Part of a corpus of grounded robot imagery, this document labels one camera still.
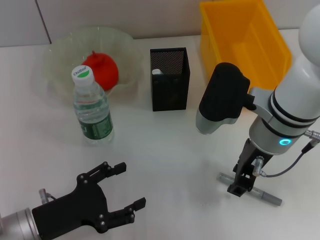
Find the black mesh pen holder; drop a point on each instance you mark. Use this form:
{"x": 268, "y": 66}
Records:
{"x": 170, "y": 95}

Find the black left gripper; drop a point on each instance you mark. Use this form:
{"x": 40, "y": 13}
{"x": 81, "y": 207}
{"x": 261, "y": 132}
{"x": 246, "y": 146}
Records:
{"x": 75, "y": 212}

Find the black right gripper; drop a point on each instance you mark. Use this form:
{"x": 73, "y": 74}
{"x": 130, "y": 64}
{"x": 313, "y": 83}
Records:
{"x": 250, "y": 157}

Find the clear green-label water bottle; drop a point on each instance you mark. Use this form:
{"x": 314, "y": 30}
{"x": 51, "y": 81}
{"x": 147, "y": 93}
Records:
{"x": 92, "y": 112}

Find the grey marker pen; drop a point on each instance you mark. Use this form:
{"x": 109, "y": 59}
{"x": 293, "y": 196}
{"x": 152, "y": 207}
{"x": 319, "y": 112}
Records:
{"x": 270, "y": 197}

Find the red-orange toy orange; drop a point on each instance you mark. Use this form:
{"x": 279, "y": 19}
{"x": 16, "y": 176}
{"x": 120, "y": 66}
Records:
{"x": 107, "y": 70}

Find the mint green utility knife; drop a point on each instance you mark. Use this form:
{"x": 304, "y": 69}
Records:
{"x": 156, "y": 72}

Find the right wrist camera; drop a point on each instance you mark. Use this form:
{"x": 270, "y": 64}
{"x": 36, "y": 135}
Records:
{"x": 222, "y": 100}

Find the yellow plastic bin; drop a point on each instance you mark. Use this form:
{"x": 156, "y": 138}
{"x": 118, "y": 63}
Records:
{"x": 237, "y": 30}

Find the green glass fruit plate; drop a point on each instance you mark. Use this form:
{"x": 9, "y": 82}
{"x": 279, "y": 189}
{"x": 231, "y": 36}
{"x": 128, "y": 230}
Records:
{"x": 62, "y": 50}

